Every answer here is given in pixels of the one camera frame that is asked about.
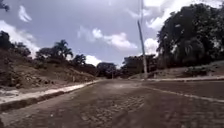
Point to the row of trees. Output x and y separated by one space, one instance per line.
106 68

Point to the grey cobblestone road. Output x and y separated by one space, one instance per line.
110 100

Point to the tall leaning pole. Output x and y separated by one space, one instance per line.
142 43

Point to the low pale kerb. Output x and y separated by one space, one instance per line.
186 79

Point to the large dark tree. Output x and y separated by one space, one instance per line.
190 36

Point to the pale concrete kerb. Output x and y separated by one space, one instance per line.
33 95

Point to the earth bank with bushes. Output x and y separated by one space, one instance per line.
200 70

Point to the bare earth bank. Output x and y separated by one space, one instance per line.
20 73

